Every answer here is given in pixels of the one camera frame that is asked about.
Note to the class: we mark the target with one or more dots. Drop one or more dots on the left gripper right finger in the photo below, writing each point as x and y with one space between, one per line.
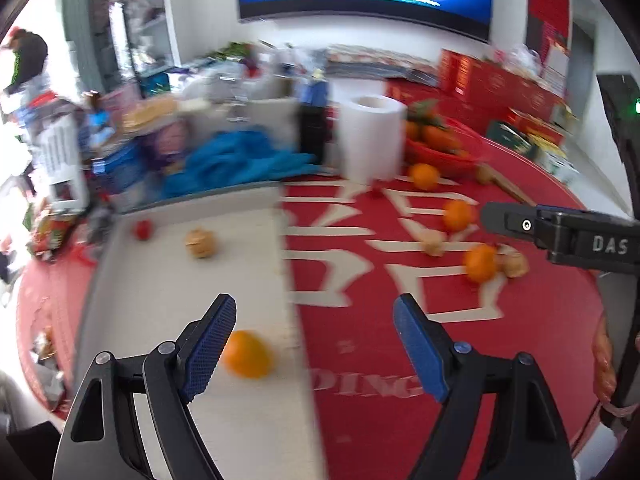
527 438

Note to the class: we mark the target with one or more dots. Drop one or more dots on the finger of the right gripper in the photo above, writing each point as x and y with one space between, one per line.
520 221

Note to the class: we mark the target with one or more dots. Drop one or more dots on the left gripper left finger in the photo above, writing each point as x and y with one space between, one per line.
102 437

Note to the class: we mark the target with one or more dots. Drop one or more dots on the orange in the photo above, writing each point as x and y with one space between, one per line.
424 177
458 215
246 355
481 263

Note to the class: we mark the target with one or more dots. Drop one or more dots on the tan husk fruit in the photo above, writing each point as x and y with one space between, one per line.
432 242
513 264

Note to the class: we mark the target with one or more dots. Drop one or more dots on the red plastic fruit basket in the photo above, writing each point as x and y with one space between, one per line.
457 165

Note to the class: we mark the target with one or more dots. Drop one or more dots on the green gift box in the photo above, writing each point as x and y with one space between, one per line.
511 138

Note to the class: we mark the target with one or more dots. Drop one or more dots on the orange beside basket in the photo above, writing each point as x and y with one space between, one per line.
424 177

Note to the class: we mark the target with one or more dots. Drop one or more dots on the red gift boxes stack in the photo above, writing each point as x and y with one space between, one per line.
476 92

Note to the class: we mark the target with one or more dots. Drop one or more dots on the mandarins pile with leaves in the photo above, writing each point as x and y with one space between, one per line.
424 124

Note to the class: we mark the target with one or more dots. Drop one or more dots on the red round table mat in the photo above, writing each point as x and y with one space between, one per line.
351 253

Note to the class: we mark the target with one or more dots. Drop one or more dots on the white paper towel roll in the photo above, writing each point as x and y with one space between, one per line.
371 138

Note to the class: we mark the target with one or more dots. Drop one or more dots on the white shallow tray box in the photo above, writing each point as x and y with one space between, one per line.
144 293

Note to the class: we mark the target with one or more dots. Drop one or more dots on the red cherry tomato in tray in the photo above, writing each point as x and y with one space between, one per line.
143 230

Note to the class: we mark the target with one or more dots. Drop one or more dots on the crumpled husk fruit in tray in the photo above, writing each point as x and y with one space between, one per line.
201 243

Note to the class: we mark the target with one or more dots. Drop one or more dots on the black rectangular device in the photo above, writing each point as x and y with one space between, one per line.
313 122

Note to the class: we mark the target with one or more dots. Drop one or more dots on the checkered cloth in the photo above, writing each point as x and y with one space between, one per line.
378 64

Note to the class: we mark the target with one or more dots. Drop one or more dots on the blue rubber gloves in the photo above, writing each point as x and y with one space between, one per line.
235 158

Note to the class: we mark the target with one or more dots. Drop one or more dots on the green potted plant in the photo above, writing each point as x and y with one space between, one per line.
233 51

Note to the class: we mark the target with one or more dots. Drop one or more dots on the person in dark jacket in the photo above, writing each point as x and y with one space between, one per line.
30 54

